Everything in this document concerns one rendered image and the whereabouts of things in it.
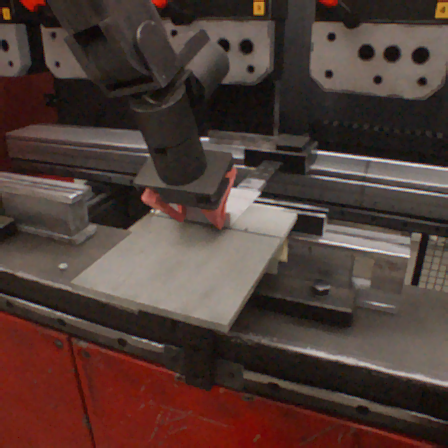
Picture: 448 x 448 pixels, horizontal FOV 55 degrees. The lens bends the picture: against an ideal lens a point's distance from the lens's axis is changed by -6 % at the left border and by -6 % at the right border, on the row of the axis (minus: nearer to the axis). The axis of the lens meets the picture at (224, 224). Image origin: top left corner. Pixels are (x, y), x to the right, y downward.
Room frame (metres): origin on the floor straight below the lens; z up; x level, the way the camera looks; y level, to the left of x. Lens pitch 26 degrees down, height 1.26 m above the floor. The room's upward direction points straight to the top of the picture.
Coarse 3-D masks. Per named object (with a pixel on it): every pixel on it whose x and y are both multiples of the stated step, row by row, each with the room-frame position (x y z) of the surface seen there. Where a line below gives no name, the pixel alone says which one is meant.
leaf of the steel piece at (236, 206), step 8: (232, 200) 0.61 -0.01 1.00; (240, 200) 0.61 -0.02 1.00; (248, 200) 0.61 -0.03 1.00; (176, 208) 0.55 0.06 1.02; (192, 208) 0.54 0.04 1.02; (232, 208) 0.58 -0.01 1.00; (240, 208) 0.58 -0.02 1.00; (192, 216) 0.54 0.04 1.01; (200, 216) 0.53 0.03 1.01; (232, 216) 0.55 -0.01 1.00; (224, 224) 0.52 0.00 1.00
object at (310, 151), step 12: (276, 144) 0.80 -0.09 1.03; (288, 144) 0.79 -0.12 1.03; (300, 144) 0.79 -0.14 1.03; (312, 144) 0.84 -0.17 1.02; (252, 156) 0.80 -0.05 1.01; (264, 156) 0.79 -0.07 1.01; (276, 156) 0.78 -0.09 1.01; (288, 156) 0.78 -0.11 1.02; (300, 156) 0.77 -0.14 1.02; (312, 156) 0.81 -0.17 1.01; (264, 168) 0.74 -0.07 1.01; (276, 168) 0.74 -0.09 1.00; (288, 168) 0.78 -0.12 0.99; (300, 168) 0.77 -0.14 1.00; (252, 180) 0.68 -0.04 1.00; (264, 180) 0.68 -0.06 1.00
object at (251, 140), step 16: (224, 96) 0.61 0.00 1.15; (240, 96) 0.61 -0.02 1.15; (256, 96) 0.60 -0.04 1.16; (272, 96) 0.59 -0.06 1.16; (208, 112) 0.62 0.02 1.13; (224, 112) 0.61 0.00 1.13; (240, 112) 0.61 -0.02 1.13; (256, 112) 0.60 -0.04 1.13; (272, 112) 0.59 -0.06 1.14; (208, 128) 0.62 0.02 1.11; (224, 128) 0.61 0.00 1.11; (240, 128) 0.60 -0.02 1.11; (256, 128) 0.60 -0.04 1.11; (272, 128) 0.59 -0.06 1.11; (224, 144) 0.62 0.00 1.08; (240, 144) 0.61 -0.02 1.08; (256, 144) 0.61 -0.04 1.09; (272, 144) 0.60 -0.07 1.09
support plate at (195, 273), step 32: (160, 224) 0.53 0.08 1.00; (192, 224) 0.53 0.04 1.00; (256, 224) 0.53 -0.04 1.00; (288, 224) 0.53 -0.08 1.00; (128, 256) 0.44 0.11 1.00; (160, 256) 0.45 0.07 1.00; (192, 256) 0.45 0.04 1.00; (224, 256) 0.45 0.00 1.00; (256, 256) 0.45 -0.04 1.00; (96, 288) 0.38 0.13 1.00; (128, 288) 0.38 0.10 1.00; (160, 288) 0.38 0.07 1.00; (192, 288) 0.38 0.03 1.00; (224, 288) 0.38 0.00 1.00; (192, 320) 0.33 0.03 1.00; (224, 320) 0.33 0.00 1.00
